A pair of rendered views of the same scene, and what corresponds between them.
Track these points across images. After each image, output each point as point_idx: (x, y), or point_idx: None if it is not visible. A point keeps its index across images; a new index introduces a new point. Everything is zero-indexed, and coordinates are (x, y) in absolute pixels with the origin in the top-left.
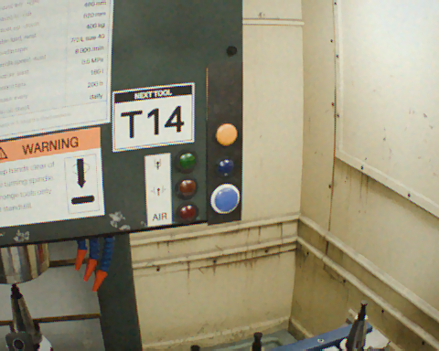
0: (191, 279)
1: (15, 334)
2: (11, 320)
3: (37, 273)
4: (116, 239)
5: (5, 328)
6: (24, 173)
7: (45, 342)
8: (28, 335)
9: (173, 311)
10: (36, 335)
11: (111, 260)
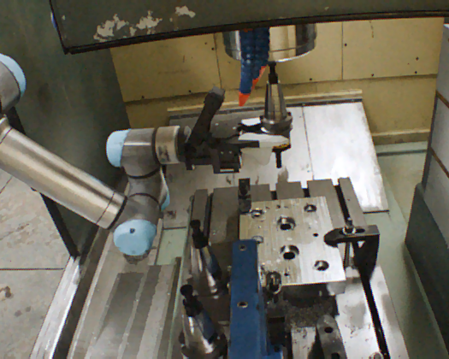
0: None
1: (213, 88)
2: None
3: (233, 55)
4: None
5: None
6: None
7: (267, 137)
8: (218, 98)
9: None
10: (262, 124)
11: (243, 84)
